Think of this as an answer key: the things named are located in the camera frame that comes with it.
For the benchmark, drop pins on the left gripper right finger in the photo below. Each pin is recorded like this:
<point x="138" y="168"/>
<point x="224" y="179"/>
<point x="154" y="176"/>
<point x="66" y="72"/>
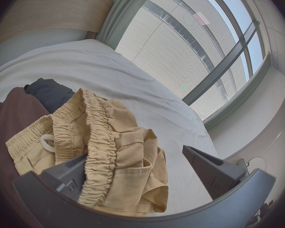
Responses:
<point x="211" y="172"/>

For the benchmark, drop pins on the bed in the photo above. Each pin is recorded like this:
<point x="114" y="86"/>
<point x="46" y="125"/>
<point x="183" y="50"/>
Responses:
<point x="109" y="68"/>

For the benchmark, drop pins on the grey-green curtain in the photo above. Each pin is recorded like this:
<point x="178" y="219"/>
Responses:
<point x="118" y="15"/>

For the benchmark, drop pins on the tan shorts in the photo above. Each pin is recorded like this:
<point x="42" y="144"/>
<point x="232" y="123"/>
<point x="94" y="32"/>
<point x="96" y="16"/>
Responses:
<point x="123" y="132"/>

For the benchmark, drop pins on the black garment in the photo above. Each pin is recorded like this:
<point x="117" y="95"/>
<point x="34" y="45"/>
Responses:
<point x="49" y="94"/>

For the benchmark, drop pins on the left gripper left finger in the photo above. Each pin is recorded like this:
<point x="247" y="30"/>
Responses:
<point x="66" y="174"/>

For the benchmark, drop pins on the window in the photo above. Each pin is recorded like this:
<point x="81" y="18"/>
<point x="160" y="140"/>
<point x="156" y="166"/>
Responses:
<point x="180" y="44"/>

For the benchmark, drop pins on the brown shorts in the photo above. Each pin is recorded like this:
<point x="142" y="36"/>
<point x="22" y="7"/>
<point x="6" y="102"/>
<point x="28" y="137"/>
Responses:
<point x="14" y="117"/>

